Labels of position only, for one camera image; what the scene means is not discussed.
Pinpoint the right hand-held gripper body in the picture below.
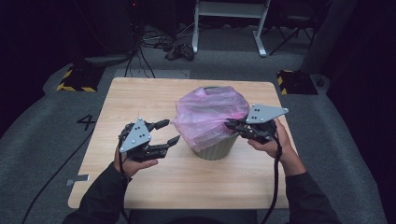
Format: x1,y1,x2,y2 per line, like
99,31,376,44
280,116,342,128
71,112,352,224
241,104,290,145

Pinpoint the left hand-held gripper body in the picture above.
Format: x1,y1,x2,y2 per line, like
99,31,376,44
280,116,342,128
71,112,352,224
118,117,160,162

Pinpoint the pink plastic bag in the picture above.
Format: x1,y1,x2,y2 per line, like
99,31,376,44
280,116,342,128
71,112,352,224
171,86,251,153

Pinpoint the green plastic bin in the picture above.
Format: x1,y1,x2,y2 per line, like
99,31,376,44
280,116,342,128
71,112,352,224
190,85,241,161

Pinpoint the person's left hand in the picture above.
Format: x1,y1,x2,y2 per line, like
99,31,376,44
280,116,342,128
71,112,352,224
113,148,159,179

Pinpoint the person's right hand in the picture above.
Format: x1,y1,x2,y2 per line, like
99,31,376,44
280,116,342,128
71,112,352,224
247,119,307,177

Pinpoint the black yellow striped floor plate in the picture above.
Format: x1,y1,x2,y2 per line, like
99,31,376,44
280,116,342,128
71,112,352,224
276,69,319,96
55,66,106,93

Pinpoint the dark cloth bundle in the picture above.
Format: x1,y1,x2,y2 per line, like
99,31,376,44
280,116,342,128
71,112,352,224
163,42,196,62

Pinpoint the black tripod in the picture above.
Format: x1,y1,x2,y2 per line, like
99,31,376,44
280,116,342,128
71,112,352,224
269,13,316,57

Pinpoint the grey curtain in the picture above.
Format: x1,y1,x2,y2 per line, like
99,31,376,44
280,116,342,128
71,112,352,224
300,0,359,76

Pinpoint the white metal stand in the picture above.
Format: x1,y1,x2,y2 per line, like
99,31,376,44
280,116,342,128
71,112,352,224
191,0,272,58

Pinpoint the left hand-held gripper cable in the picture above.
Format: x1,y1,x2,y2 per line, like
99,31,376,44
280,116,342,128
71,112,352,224
117,136,132,224

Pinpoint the hand-held gripper cable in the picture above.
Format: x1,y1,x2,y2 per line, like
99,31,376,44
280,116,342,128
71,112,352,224
260,130,284,224
117,136,132,224

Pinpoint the right hand-held gripper cable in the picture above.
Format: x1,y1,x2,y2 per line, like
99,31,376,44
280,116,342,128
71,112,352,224
260,130,284,224

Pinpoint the grey table bracket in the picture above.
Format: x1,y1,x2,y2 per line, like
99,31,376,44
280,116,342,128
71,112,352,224
65,174,92,187

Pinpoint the bundle of black cables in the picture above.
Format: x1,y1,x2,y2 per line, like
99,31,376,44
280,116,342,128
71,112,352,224
123,27,157,78

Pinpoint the black floor cable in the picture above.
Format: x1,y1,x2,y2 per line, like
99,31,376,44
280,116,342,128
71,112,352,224
21,129,96,224

